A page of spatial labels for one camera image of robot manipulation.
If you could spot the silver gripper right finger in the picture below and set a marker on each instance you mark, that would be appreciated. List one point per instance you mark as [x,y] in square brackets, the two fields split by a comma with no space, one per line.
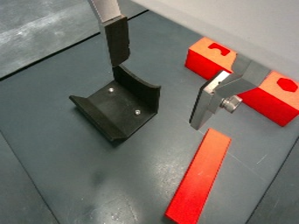
[220,92]

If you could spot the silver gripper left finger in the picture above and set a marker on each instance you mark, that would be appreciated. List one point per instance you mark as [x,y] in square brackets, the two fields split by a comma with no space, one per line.
[114,27]

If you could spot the red shape sorter board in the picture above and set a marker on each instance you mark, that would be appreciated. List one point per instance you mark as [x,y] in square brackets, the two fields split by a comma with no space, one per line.
[274,98]

